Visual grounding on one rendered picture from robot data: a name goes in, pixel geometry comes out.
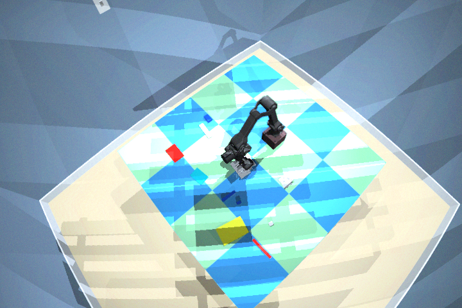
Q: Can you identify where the red rectangular block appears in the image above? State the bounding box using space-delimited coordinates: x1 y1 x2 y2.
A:
166 144 184 163

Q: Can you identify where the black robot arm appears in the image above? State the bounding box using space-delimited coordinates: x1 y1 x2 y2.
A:
221 95 285 164

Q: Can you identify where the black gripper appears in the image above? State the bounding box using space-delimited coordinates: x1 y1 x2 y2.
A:
225 146 253 171

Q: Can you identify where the yellow flat rectangular plate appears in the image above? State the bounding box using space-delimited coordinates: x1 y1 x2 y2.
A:
216 216 249 245

